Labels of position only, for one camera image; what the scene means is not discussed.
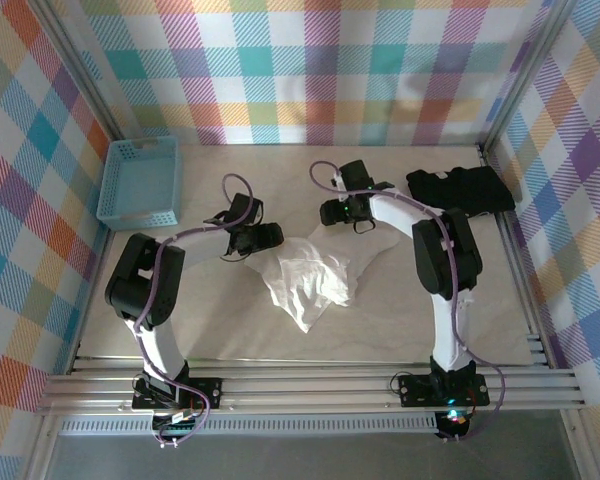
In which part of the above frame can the white t-shirt with black print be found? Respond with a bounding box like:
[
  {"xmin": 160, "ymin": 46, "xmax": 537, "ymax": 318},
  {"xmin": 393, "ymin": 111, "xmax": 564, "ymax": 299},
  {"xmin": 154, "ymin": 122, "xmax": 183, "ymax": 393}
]
[{"xmin": 243, "ymin": 222, "xmax": 406, "ymax": 335}]

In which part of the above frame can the black base plate right arm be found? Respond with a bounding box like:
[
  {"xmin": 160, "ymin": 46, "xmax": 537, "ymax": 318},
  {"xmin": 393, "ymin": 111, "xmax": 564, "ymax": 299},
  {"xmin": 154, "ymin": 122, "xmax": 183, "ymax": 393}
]
[{"xmin": 398, "ymin": 373, "xmax": 490, "ymax": 407}]

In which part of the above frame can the black base plate left arm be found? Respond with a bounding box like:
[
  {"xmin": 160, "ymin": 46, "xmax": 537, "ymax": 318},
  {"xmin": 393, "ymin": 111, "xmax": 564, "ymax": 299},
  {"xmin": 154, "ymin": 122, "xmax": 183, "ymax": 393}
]
[{"xmin": 132, "ymin": 377, "xmax": 224, "ymax": 412}]

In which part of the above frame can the folded black t-shirt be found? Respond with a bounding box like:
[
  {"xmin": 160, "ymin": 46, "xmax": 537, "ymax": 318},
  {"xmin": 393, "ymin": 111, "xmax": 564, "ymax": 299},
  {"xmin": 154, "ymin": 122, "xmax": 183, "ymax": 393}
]
[{"xmin": 405, "ymin": 165, "xmax": 517, "ymax": 220}]

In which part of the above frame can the blue plastic basket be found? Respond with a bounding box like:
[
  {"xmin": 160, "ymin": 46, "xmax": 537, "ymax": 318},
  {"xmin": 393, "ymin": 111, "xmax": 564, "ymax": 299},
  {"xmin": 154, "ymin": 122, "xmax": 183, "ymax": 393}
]
[{"xmin": 95, "ymin": 135, "xmax": 184, "ymax": 232}]

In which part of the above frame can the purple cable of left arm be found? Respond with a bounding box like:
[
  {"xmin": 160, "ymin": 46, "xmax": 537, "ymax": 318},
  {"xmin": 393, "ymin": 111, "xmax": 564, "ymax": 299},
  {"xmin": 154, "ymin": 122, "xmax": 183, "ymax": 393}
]
[{"xmin": 132, "ymin": 173, "xmax": 264, "ymax": 449}]

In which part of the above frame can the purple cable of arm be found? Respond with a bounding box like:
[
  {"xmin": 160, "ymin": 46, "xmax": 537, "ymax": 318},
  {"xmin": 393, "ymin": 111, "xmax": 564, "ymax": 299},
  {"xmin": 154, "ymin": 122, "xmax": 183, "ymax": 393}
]
[
  {"xmin": 132, "ymin": 173, "xmax": 264, "ymax": 449},
  {"xmin": 308, "ymin": 160, "xmax": 506, "ymax": 444}
]

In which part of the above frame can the aluminium mounting rail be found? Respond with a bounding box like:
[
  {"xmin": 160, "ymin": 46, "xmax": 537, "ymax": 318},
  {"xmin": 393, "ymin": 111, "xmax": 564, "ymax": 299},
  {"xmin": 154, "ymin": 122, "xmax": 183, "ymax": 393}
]
[{"xmin": 35, "ymin": 355, "xmax": 587, "ymax": 417}]

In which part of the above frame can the grey slotted cable duct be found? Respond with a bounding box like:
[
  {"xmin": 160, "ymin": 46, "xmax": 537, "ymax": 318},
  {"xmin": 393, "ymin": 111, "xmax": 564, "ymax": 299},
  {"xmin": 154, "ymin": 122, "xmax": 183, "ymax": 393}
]
[{"xmin": 58, "ymin": 417, "xmax": 440, "ymax": 437}]

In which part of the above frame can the aluminium frame post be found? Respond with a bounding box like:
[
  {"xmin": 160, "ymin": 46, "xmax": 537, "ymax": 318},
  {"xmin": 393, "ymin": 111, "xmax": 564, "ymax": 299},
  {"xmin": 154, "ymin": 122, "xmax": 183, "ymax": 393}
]
[
  {"xmin": 478, "ymin": 0, "xmax": 580, "ymax": 157},
  {"xmin": 28, "ymin": 0, "xmax": 127, "ymax": 146}
]

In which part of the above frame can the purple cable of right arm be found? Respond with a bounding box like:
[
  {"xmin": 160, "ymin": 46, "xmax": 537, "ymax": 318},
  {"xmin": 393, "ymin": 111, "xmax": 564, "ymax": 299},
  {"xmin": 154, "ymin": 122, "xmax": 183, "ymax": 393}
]
[{"xmin": 308, "ymin": 160, "xmax": 506, "ymax": 444}]

